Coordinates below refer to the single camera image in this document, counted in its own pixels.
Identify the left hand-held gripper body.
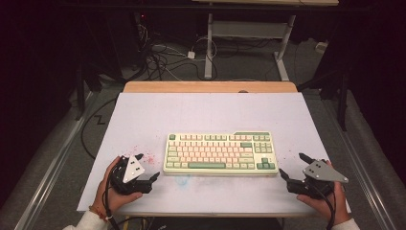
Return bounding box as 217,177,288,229
109,154,153,196

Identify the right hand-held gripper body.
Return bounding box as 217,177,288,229
286,159,350,200

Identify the cream green pink keyboard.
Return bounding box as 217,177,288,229
163,130,280,177

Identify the person's left hand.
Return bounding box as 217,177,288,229
90,155,144,220

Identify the person's right hand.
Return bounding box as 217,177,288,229
296,159,352,226

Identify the black metal stand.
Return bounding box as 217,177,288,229
74,61,103,122
297,61,351,132

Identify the white board table cover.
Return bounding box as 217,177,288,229
77,92,351,216

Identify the right hand-held gripper black cable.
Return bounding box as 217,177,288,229
307,183,338,230

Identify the hand-held gripper black cable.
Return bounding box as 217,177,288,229
307,183,338,230
102,172,121,230

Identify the metal floor rail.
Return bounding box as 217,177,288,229
13,90,98,230
321,98,398,230

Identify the left hand-held gripper black cable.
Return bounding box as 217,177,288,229
102,172,121,230

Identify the red bracelet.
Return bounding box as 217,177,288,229
88,205,108,221

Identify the long black floor cable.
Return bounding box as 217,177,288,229
79,97,118,161

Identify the tangle of floor cables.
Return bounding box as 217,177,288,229
133,12,221,81

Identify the white metal desk frame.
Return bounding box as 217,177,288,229
204,12,297,81

